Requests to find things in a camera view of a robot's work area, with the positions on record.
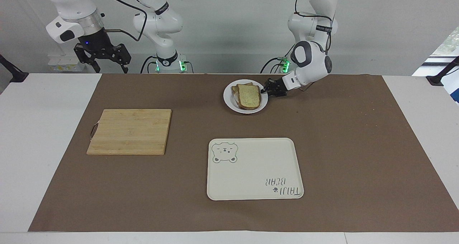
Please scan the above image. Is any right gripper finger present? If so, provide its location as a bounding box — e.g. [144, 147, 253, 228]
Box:
[107, 43, 131, 74]
[74, 43, 101, 73]

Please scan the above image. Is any black stand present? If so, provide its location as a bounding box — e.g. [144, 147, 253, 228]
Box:
[426, 56, 459, 86]
[0, 54, 29, 83]

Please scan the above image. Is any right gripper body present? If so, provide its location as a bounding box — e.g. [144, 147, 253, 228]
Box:
[80, 28, 116, 55]

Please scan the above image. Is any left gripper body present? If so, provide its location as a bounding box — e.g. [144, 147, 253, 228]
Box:
[275, 80, 289, 97]

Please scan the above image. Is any wooden cutting board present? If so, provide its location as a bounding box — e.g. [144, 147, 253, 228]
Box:
[86, 109, 172, 156]

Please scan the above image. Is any toasted bread slice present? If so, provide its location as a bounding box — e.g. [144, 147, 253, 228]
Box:
[231, 82, 254, 108]
[237, 84, 261, 111]

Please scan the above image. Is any cream tray with bear print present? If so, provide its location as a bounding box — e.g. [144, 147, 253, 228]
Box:
[207, 137, 304, 201]

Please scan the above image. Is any white round plate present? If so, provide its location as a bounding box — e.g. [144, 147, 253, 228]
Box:
[223, 79, 269, 114]

